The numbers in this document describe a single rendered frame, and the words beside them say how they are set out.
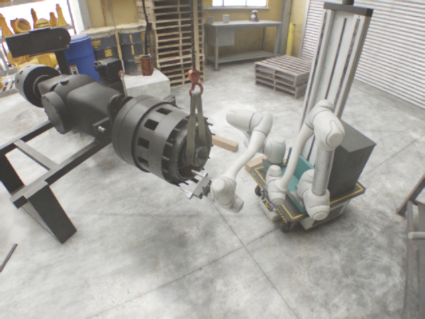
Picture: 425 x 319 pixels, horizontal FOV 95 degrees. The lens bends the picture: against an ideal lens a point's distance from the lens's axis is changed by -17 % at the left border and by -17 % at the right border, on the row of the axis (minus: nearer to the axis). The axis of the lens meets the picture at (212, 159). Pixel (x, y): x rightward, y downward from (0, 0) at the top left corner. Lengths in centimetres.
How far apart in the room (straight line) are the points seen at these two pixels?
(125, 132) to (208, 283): 127
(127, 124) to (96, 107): 54
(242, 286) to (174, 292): 52
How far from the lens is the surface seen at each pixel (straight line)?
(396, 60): 617
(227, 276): 196
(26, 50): 373
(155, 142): 144
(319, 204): 164
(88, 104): 213
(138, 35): 446
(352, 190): 241
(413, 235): 144
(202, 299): 189
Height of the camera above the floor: 180
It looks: 39 degrees down
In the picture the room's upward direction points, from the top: straight up
